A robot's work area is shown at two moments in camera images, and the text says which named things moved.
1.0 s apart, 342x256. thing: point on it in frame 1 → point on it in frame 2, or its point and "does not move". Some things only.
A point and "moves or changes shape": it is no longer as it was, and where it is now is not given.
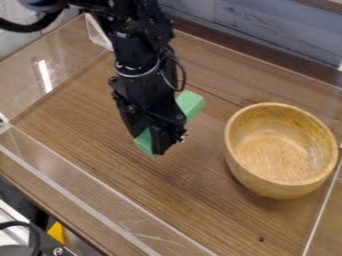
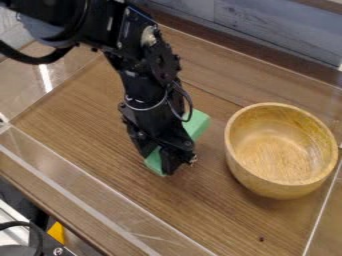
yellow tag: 58,232 does not move
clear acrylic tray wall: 120,224 does not move
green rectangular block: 192,104 moves or changes shape
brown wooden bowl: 281,149 does not move
